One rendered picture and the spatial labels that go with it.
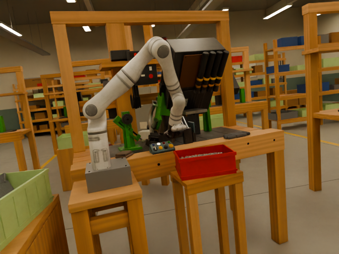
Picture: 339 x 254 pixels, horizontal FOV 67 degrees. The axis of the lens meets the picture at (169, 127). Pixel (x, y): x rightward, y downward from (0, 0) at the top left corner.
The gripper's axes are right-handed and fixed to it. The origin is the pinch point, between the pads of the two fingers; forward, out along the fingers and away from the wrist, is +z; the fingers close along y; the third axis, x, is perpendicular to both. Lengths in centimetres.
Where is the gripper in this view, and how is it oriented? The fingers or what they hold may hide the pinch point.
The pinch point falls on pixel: (172, 139)
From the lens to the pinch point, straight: 160.2
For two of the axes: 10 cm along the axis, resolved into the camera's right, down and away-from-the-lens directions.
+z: -0.9, 7.5, 6.5
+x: 3.4, 6.4, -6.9
